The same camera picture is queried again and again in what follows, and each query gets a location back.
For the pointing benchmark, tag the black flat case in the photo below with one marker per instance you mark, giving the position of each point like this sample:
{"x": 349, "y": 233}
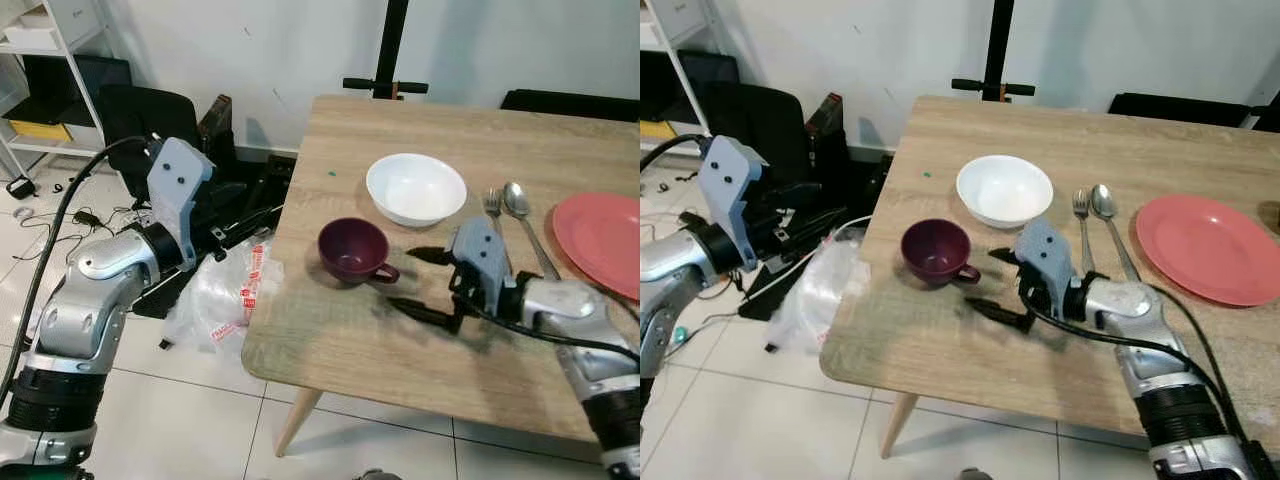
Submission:
{"x": 1180, "y": 108}
{"x": 570, "y": 102}

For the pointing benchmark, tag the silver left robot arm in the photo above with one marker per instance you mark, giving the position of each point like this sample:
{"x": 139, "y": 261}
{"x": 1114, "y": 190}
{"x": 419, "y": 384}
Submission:
{"x": 670, "y": 270}
{"x": 95, "y": 285}

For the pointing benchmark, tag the clear plastic bag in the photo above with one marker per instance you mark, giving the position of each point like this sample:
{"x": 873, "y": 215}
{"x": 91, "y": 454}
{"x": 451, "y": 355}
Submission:
{"x": 805, "y": 300}
{"x": 220, "y": 300}

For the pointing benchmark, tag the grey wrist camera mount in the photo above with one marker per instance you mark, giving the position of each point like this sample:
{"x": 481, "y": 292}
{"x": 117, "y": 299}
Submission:
{"x": 180, "y": 185}
{"x": 732, "y": 185}
{"x": 1045, "y": 258}
{"x": 482, "y": 255}

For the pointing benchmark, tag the silver metal spoon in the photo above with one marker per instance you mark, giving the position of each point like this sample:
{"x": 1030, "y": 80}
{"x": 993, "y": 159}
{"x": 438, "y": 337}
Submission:
{"x": 516, "y": 200}
{"x": 1103, "y": 202}

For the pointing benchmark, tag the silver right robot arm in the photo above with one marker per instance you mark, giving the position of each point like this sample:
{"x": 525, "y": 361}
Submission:
{"x": 575, "y": 320}
{"x": 1140, "y": 320}

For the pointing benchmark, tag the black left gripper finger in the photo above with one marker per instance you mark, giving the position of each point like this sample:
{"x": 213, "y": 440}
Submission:
{"x": 262, "y": 200}
{"x": 812, "y": 230}
{"x": 250, "y": 232}
{"x": 822, "y": 198}

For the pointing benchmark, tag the silver metal fork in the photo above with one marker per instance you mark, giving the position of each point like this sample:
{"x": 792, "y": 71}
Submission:
{"x": 493, "y": 205}
{"x": 1081, "y": 210}

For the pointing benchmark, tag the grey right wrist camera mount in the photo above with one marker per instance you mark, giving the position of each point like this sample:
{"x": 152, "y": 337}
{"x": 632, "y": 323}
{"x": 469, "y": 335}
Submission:
{"x": 1045, "y": 258}
{"x": 482, "y": 255}

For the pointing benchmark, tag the white bowl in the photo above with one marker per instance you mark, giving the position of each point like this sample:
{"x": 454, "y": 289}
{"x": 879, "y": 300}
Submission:
{"x": 415, "y": 188}
{"x": 1004, "y": 190}

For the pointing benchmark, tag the black power adapter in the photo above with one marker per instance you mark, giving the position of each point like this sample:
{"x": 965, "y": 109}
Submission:
{"x": 19, "y": 187}

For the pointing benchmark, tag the white metal shelf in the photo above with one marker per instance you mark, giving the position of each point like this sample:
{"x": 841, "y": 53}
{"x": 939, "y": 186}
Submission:
{"x": 60, "y": 25}
{"x": 665, "y": 30}

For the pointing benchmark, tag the black office chair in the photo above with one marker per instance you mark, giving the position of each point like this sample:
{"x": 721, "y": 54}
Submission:
{"x": 750, "y": 110}
{"x": 145, "y": 120}

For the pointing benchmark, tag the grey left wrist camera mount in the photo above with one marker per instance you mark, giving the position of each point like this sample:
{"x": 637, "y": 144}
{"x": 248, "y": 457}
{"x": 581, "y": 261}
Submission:
{"x": 732, "y": 185}
{"x": 180, "y": 185}

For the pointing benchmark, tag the yellow flat box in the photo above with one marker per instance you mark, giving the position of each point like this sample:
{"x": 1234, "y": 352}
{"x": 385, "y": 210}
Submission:
{"x": 40, "y": 130}
{"x": 655, "y": 128}

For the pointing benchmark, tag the black upright stand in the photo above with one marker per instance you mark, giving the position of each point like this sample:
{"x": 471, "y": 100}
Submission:
{"x": 1000, "y": 45}
{"x": 392, "y": 45}

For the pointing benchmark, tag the dark brown board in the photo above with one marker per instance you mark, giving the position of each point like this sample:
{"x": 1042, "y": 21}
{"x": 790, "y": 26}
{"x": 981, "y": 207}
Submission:
{"x": 824, "y": 115}
{"x": 216, "y": 122}

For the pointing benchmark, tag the pink plastic plate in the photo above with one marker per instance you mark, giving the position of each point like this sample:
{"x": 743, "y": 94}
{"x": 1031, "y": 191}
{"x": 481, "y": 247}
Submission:
{"x": 1205, "y": 250}
{"x": 605, "y": 240}

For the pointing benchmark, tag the maroon plastic cup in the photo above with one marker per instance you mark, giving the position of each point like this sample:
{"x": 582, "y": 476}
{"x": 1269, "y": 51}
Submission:
{"x": 932, "y": 250}
{"x": 350, "y": 250}

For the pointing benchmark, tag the light wooden table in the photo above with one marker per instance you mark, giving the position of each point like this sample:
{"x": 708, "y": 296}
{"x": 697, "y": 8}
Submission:
{"x": 960, "y": 370}
{"x": 340, "y": 340}

